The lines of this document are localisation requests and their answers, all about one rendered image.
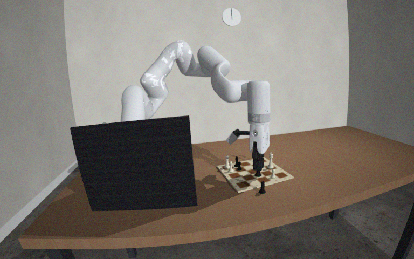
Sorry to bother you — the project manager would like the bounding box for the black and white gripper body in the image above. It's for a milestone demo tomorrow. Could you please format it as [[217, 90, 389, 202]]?
[[248, 121, 270, 154]]

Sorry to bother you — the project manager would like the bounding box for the brown and cream chessboard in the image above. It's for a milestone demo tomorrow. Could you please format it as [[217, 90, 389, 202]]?
[[217, 157, 294, 193]]

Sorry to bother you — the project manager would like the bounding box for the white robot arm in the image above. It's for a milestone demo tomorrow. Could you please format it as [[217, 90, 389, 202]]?
[[121, 40, 270, 123]]

